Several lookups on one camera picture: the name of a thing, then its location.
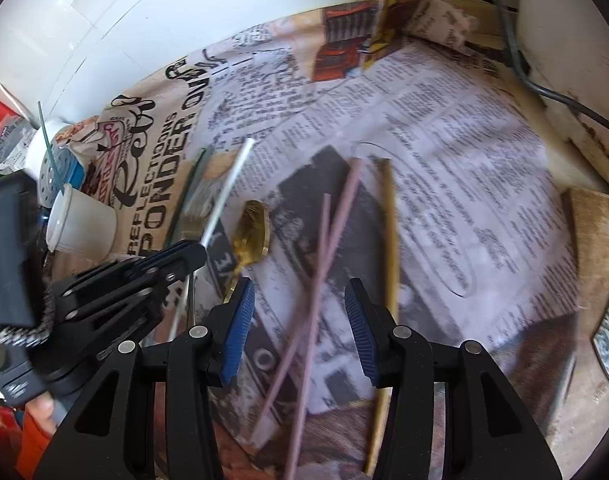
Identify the blue perforated holder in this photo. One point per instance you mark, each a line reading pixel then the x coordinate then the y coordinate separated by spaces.
pixel 52 175

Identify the person's left hand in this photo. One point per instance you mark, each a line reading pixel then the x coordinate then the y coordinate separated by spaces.
pixel 43 412

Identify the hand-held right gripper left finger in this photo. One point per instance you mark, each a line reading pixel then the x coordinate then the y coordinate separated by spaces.
pixel 239 332

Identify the white appliance box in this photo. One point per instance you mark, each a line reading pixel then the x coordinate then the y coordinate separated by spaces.
pixel 564 20

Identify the thick pink chopstick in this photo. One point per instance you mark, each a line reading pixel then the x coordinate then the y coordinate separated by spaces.
pixel 342 220

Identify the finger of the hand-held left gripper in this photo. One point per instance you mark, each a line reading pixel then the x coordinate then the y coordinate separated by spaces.
pixel 179 255
pixel 124 315

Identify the yellow bamboo chopstick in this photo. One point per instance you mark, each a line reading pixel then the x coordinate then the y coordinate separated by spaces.
pixel 390 220

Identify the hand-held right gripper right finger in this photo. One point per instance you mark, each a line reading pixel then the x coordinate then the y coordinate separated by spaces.
pixel 362 335

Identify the gold metal spoon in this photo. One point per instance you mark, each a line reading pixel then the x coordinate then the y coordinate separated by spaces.
pixel 254 232

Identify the orange cloth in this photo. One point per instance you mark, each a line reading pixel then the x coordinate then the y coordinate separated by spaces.
pixel 34 450

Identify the newspaper print cloth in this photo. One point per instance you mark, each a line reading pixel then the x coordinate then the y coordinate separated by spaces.
pixel 459 160

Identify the thin green straw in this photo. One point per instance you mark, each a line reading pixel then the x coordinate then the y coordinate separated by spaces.
pixel 47 135

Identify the white thin stick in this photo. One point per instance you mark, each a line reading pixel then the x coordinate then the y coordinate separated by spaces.
pixel 229 185

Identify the thin pink chopstick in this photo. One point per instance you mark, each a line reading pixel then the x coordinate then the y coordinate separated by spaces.
pixel 324 240

